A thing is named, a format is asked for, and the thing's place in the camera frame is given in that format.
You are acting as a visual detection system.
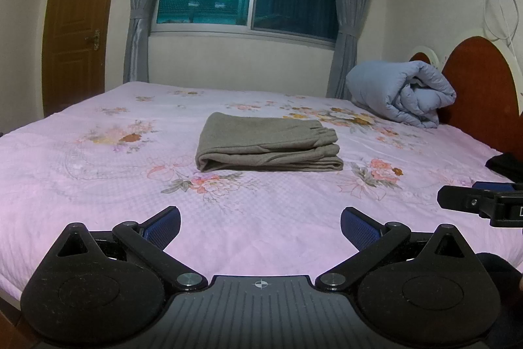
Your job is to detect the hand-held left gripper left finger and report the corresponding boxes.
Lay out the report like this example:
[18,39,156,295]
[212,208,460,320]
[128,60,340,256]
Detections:
[55,206,209,292]

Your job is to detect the bed with pink floral sheet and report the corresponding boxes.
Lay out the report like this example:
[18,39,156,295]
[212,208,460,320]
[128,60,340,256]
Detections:
[0,81,523,305]

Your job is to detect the brown wooden door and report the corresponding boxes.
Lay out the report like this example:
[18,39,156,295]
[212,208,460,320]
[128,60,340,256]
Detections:
[41,0,128,118]

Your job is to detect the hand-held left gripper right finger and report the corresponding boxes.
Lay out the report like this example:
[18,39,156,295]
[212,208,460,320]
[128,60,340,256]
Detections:
[315,207,470,292]

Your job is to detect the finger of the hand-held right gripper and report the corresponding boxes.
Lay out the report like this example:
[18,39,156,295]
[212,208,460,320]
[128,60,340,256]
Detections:
[437,185,499,218]
[472,181,516,193]

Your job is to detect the rolled light blue quilt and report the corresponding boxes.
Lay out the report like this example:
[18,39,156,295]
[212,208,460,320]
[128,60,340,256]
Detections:
[346,61,457,129]

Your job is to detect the grey curtain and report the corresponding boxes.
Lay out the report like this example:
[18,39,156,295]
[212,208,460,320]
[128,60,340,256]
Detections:
[123,0,181,84]
[326,0,385,100]

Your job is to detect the dark cloth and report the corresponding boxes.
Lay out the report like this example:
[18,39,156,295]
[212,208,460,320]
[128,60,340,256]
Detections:
[485,152,523,183]

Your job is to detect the white cable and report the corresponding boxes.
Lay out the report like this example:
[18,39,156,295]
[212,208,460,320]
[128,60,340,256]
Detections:
[483,0,520,52]

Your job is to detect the grey pants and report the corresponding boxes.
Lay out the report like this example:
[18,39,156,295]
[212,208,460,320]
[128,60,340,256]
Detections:
[195,112,345,172]

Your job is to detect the red wooden headboard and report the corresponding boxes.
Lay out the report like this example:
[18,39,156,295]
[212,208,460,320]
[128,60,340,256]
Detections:
[409,36,523,157]

